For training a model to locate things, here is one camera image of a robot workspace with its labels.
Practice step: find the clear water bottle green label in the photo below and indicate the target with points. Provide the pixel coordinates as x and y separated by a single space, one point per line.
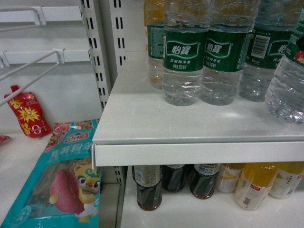
285 94
186 24

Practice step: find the white metal lower shelf board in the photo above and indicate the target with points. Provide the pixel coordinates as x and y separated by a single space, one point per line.
138 127

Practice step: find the white slotted shelf upright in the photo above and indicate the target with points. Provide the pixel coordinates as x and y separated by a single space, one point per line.
93 21

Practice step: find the clear water bottle barcode label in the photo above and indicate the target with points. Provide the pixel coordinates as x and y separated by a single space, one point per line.
274 24

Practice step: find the dark tea bottle blue label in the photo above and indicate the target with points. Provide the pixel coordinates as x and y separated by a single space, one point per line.
203 180

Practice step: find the yellow juice bottle white label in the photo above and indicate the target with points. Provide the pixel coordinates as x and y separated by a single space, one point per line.
254 184
228 176
288 177

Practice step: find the teal sweet potato noodle bag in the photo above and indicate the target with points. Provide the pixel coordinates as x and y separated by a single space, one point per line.
63 190

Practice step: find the red sauce pouch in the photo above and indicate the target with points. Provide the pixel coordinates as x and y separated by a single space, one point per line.
29 115

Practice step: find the white wire display hook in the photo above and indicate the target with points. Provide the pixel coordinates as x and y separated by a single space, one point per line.
35 72

